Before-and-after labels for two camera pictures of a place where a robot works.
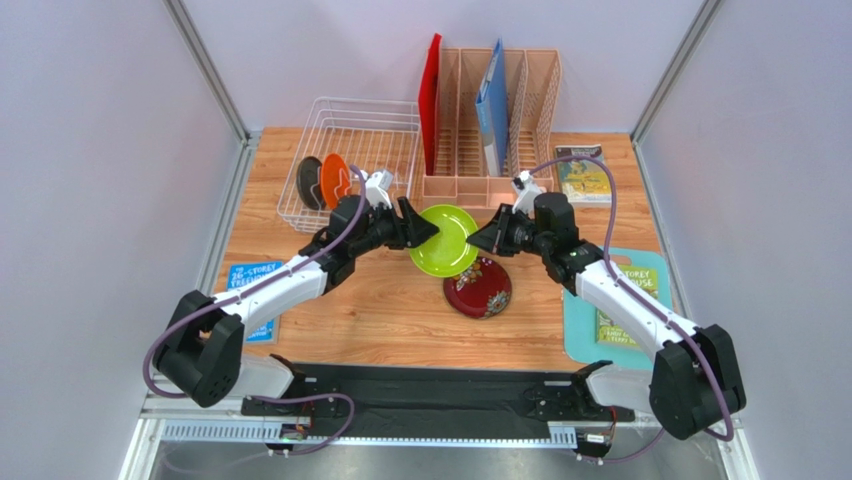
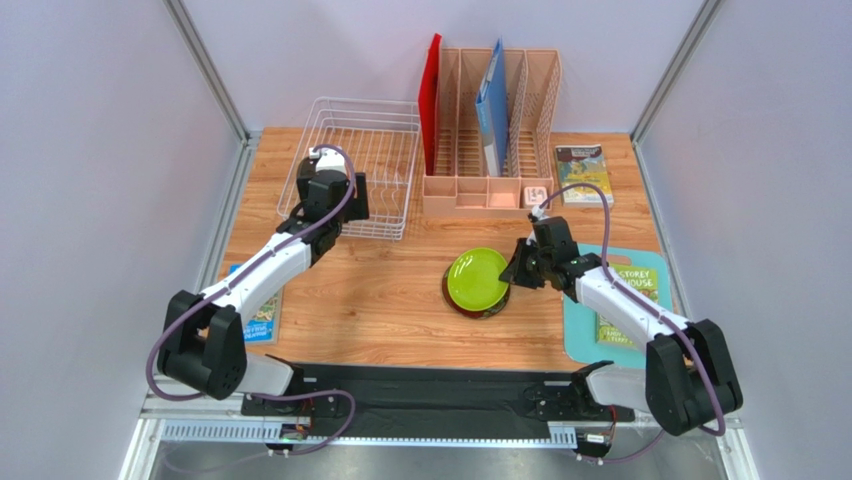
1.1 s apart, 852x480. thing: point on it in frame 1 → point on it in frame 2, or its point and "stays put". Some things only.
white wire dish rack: (370, 134) stays put
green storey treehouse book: (610, 333) stays put
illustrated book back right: (587, 183) stays put
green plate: (447, 252) → (473, 279)
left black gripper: (415, 229) → (358, 208)
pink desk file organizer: (462, 177) stays put
